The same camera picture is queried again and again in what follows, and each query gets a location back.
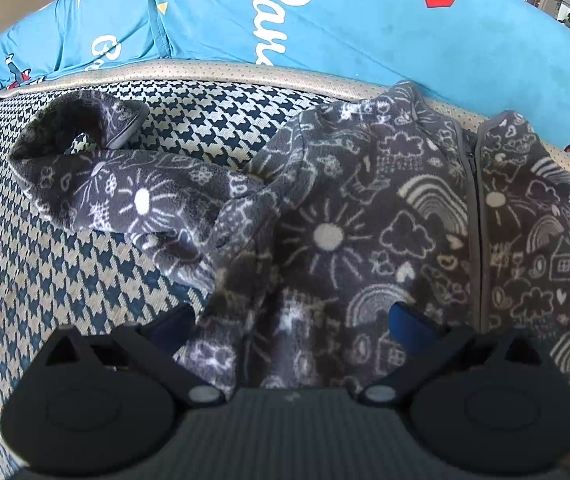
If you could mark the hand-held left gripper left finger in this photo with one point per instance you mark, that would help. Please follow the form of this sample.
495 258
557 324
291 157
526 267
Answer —
172 329

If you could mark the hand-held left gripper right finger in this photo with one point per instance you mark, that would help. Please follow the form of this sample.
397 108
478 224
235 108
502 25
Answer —
410 331

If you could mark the grey doodle print fleece jacket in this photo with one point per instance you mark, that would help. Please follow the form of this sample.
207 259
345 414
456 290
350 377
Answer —
365 200

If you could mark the houndstooth sofa seat cushion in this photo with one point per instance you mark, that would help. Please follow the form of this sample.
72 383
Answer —
65 285

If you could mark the blue printed sofa cover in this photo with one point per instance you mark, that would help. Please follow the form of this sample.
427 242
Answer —
355 15

